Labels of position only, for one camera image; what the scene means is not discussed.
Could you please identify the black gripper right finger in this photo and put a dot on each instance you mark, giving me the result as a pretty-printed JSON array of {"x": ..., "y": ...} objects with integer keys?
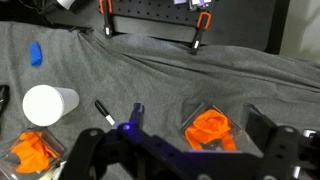
[{"x": 286, "y": 153}]

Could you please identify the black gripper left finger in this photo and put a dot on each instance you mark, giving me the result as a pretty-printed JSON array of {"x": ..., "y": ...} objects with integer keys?
[{"x": 100, "y": 153}]

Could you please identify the orange rubber glove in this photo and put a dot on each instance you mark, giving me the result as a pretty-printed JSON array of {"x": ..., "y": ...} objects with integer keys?
[{"x": 31, "y": 153}]

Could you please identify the white paper cup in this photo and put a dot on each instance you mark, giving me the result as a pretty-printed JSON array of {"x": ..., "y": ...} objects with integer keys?
[{"x": 43, "y": 105}]

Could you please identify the black and white marker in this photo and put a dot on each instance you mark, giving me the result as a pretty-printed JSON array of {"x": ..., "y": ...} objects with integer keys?
[{"x": 103, "y": 111}]

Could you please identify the clear plastic box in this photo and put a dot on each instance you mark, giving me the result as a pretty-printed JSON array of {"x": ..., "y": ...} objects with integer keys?
[
  {"x": 235, "y": 128},
  {"x": 6, "y": 166}
]

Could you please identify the gray table cloth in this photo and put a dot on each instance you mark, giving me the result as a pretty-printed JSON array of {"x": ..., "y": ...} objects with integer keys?
[{"x": 150, "y": 76}]

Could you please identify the blue marker pen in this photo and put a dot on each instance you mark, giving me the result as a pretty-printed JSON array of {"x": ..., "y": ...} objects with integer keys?
[{"x": 35, "y": 53}]

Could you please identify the orange black bar clamp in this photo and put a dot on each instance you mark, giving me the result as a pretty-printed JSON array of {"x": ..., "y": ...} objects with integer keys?
[
  {"x": 107, "y": 20},
  {"x": 200, "y": 30}
]

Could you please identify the black perforated board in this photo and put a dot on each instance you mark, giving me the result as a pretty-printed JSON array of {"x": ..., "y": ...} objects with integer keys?
[{"x": 150, "y": 11}]

